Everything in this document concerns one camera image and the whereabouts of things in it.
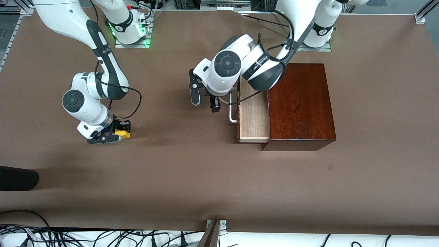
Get wooden drawer with white handle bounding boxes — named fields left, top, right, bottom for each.
left=229, top=77, right=271, bottom=143

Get brown table cover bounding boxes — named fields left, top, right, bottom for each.
left=0, top=9, right=439, bottom=237

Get dark brown wooden cabinet box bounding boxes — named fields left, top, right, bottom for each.
left=261, top=63, right=337, bottom=152

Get black ribbed cylinder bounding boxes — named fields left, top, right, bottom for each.
left=0, top=166, right=39, bottom=191

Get aluminium corner profile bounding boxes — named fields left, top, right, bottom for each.
left=414, top=0, right=439, bottom=24

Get silver frame rail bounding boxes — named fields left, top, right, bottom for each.
left=200, top=0, right=251, bottom=10

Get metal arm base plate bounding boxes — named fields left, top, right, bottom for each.
left=115, top=34, right=152, bottom=49
left=297, top=40, right=332, bottom=52

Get black base cables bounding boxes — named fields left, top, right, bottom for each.
left=132, top=0, right=165, bottom=24

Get long black table cable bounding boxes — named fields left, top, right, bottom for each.
left=244, top=14, right=291, bottom=28

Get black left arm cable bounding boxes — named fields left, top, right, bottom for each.
left=219, top=10, right=296, bottom=105

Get black arched cable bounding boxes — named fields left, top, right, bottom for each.
left=0, top=210, right=52, bottom=230

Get small metal bracket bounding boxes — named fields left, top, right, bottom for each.
left=206, top=219, right=227, bottom=231

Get aluminium side rail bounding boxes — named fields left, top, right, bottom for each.
left=0, top=6, right=35, bottom=72

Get tangled black cables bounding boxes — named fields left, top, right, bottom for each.
left=0, top=224, right=206, bottom=247

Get grey mount beam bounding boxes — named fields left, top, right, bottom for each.
left=197, top=220, right=221, bottom=247

